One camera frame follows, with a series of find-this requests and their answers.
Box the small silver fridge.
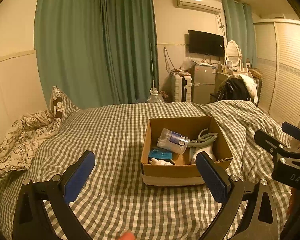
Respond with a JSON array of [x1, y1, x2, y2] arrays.
[[191, 64, 217, 103]]

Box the grey-green strap item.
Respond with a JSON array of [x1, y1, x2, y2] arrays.
[[187, 128, 218, 148]]

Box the cardboard box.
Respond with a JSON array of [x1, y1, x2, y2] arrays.
[[140, 116, 234, 187]]

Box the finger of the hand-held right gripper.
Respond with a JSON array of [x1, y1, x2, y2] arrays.
[[281, 121, 300, 153], [254, 129, 300, 166]]

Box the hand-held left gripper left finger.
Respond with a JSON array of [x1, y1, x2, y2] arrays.
[[12, 150, 96, 240]]

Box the black wall television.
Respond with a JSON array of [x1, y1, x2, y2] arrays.
[[188, 29, 225, 57]]

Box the white louvred wardrobe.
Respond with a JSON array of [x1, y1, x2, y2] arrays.
[[254, 19, 300, 128]]

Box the person's right hand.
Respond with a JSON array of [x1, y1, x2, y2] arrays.
[[287, 186, 300, 220]]

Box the dressing table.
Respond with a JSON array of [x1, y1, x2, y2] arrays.
[[216, 70, 240, 81]]

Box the person's left hand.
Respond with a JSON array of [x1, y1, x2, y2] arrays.
[[119, 231, 137, 240]]

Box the dark suitcase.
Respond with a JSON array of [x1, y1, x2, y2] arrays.
[[252, 77, 263, 105]]

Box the white pole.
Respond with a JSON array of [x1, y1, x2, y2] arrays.
[[150, 43, 157, 93]]

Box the light blue tissue pack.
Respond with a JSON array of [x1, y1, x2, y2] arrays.
[[148, 148, 174, 161]]

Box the white small toy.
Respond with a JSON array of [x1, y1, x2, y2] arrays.
[[148, 157, 175, 166]]

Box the narrow green curtain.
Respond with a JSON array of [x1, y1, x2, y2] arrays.
[[221, 0, 257, 69]]

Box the white suitcase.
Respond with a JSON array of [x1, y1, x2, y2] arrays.
[[171, 74, 192, 103]]

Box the white jacket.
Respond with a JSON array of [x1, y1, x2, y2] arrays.
[[234, 73, 258, 104]]

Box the white air conditioner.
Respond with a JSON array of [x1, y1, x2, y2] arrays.
[[175, 0, 223, 15]]

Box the clear plastic jar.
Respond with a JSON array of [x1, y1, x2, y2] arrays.
[[157, 128, 190, 154]]

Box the checked patterned pillow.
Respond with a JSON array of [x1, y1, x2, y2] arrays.
[[49, 85, 81, 121]]

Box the hanging wall cables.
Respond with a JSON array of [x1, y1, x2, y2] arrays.
[[163, 47, 174, 73]]

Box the floral duvet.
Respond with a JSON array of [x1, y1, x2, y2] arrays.
[[0, 109, 63, 180]]

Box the clear water jug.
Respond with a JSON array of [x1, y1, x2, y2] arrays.
[[147, 91, 165, 104]]

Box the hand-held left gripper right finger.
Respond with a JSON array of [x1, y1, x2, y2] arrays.
[[195, 151, 281, 240]]

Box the black jacket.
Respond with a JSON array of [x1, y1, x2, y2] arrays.
[[210, 76, 252, 103]]

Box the brown basket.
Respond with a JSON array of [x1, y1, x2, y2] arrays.
[[249, 68, 263, 79]]

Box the oval white mirror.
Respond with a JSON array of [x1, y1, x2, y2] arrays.
[[225, 40, 241, 67]]

